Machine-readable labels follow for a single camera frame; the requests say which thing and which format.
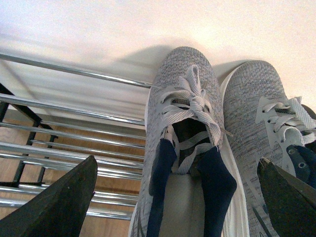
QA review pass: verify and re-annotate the grey knit sneaker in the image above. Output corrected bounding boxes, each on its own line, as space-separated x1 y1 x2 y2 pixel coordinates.
128 47 237 237
221 61 316 237

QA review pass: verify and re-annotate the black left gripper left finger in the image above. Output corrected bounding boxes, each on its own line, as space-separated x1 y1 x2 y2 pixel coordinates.
0 156 97 237

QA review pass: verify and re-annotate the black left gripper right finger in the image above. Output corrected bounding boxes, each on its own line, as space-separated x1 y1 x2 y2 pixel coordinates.
257 158 316 237

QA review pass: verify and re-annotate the black chrome shoe rack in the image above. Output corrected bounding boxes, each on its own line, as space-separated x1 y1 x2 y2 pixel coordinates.
0 52 152 221

